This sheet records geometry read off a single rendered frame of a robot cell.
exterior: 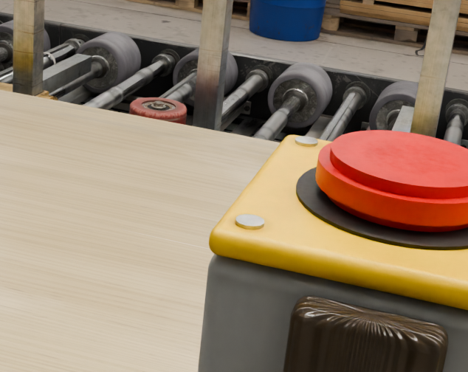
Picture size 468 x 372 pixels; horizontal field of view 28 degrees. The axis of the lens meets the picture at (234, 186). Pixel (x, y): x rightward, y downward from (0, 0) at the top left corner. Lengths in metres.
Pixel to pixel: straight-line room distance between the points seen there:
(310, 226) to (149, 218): 0.77
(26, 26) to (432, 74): 0.61
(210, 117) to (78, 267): 0.58
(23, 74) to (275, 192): 1.30
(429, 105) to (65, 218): 0.58
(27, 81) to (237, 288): 1.31
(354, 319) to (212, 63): 1.20
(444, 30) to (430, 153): 1.08
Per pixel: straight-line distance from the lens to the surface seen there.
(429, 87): 1.31
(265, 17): 5.86
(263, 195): 0.20
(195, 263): 0.88
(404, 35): 6.16
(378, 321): 0.18
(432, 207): 0.19
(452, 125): 1.71
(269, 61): 1.89
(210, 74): 1.37
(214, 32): 1.35
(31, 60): 1.48
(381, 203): 0.19
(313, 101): 1.76
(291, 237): 0.19
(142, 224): 0.95
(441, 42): 1.30
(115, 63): 1.85
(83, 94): 1.90
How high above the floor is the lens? 1.30
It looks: 22 degrees down
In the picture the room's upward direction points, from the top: 6 degrees clockwise
